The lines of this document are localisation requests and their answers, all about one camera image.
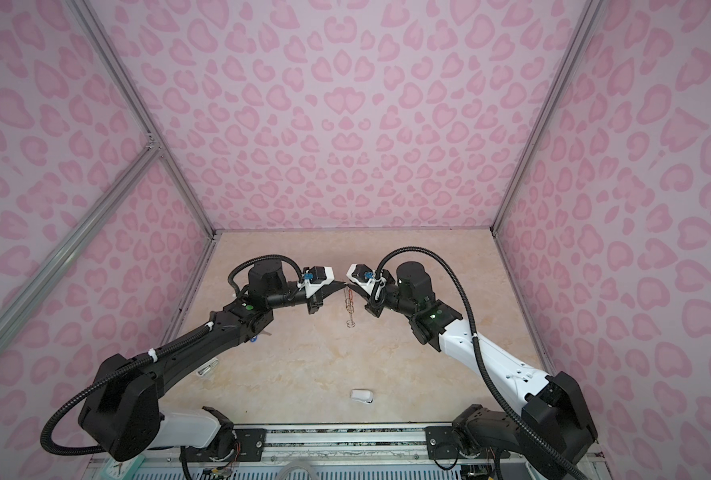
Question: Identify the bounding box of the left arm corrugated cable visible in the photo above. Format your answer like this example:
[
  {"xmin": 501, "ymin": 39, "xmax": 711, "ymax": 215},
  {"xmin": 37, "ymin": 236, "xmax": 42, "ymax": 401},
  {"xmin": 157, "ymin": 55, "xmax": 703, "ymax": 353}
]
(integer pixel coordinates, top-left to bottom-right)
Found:
[{"xmin": 38, "ymin": 254, "xmax": 306, "ymax": 457}]

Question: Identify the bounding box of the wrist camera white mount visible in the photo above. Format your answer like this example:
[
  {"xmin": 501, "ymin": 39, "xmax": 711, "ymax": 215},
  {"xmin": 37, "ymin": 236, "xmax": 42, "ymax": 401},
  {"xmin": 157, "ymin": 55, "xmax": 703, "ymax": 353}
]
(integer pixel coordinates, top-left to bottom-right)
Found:
[
  {"xmin": 347, "ymin": 264, "xmax": 383, "ymax": 288},
  {"xmin": 300, "ymin": 266, "xmax": 335, "ymax": 298}
]

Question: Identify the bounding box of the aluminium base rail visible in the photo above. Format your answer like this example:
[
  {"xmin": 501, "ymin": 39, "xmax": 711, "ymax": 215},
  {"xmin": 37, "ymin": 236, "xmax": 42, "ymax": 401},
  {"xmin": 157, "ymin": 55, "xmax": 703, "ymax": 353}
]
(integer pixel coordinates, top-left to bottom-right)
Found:
[{"xmin": 84, "ymin": 421, "xmax": 611, "ymax": 480}]

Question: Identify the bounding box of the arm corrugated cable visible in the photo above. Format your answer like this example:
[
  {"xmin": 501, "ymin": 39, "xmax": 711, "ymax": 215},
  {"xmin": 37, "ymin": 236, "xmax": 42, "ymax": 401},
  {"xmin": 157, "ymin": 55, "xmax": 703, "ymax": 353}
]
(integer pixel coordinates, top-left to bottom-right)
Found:
[
  {"xmin": 371, "ymin": 245, "xmax": 591, "ymax": 480},
  {"xmin": 38, "ymin": 254, "xmax": 306, "ymax": 457}
]

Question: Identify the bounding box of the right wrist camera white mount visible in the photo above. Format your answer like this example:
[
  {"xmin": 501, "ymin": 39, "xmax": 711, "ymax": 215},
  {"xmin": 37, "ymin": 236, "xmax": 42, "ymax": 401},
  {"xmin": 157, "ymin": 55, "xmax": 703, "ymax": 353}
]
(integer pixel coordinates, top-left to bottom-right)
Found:
[{"xmin": 347, "ymin": 264, "xmax": 383, "ymax": 288}]

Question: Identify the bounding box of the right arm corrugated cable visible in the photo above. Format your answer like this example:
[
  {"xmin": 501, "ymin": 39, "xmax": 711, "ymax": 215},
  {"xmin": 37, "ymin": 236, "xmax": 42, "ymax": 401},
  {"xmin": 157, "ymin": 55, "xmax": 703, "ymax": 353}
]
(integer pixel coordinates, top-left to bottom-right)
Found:
[{"xmin": 371, "ymin": 245, "xmax": 591, "ymax": 480}]

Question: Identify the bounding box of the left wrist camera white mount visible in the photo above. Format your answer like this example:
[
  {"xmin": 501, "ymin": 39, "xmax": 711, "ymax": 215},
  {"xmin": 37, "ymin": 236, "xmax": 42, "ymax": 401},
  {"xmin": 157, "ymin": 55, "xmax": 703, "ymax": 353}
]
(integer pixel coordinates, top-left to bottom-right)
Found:
[{"xmin": 300, "ymin": 266, "xmax": 335, "ymax": 298}]

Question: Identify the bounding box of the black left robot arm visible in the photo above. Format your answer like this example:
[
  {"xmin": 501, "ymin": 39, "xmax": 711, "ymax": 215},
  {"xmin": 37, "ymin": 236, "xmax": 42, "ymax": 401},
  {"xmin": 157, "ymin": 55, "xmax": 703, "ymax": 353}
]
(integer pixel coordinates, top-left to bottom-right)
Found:
[{"xmin": 79, "ymin": 254, "xmax": 347, "ymax": 461}]

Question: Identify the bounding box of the teal alarm clock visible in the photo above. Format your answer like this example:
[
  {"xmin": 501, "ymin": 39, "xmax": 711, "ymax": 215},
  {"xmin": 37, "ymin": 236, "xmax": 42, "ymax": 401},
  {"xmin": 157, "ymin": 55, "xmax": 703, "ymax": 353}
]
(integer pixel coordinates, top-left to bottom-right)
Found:
[{"xmin": 100, "ymin": 455, "xmax": 146, "ymax": 480}]

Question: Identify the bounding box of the small white plastic object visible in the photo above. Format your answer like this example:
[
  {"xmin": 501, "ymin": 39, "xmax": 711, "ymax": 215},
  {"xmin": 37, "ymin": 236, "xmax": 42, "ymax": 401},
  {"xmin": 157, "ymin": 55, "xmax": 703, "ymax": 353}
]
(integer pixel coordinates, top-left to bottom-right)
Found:
[{"xmin": 351, "ymin": 389, "xmax": 375, "ymax": 404}]

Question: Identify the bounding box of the white tagged key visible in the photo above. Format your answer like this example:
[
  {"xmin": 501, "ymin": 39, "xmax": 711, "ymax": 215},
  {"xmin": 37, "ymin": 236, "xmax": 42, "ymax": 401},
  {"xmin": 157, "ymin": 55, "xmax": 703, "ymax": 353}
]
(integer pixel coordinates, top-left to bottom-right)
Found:
[{"xmin": 195, "ymin": 357, "xmax": 220, "ymax": 377}]

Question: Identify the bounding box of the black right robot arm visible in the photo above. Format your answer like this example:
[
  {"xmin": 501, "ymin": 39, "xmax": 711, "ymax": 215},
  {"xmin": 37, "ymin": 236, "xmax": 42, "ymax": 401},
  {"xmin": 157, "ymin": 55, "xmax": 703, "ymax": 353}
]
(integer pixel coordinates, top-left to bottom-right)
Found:
[{"xmin": 348, "ymin": 261, "xmax": 597, "ymax": 479}]

